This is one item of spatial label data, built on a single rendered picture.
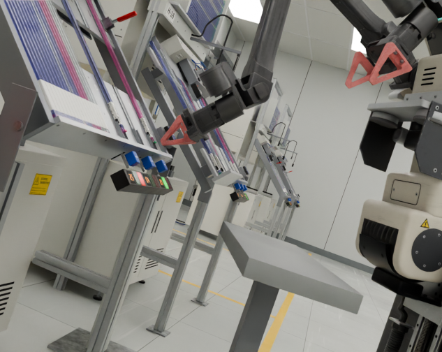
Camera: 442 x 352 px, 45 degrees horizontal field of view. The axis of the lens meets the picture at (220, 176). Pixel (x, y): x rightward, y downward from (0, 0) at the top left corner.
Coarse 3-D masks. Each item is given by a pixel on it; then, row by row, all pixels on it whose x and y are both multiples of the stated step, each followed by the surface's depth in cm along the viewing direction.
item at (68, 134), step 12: (60, 120) 91; (72, 120) 96; (48, 132) 93; (60, 132) 95; (72, 132) 98; (84, 132) 101; (96, 132) 105; (48, 144) 99; (60, 144) 101; (72, 144) 104; (84, 144) 108; (96, 144) 111; (108, 144) 115; (120, 144) 119; (132, 144) 124; (108, 156) 124; (120, 156) 128; (144, 156) 139; (156, 156) 145; (168, 156) 151
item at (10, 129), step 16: (16, 96) 85; (32, 96) 85; (16, 112) 85; (0, 128) 86; (16, 128) 85; (0, 144) 86; (16, 144) 85; (0, 160) 85; (0, 176) 85; (48, 256) 163; (64, 272) 162; (80, 272) 161; (96, 272) 163; (96, 288) 159
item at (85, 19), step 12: (60, 0) 131; (72, 0) 141; (84, 0) 153; (60, 12) 141; (84, 12) 147; (96, 12) 160; (84, 24) 141; (96, 24) 153; (96, 36) 149; (108, 36) 160
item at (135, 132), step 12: (84, 72) 123; (96, 84) 127; (108, 84) 136; (96, 96) 123; (120, 96) 140; (108, 108) 127; (120, 108) 136; (132, 108) 147; (108, 120) 123; (132, 120) 142; (120, 132) 126; (132, 132) 136; (144, 132) 147; (144, 144) 142; (156, 144) 154
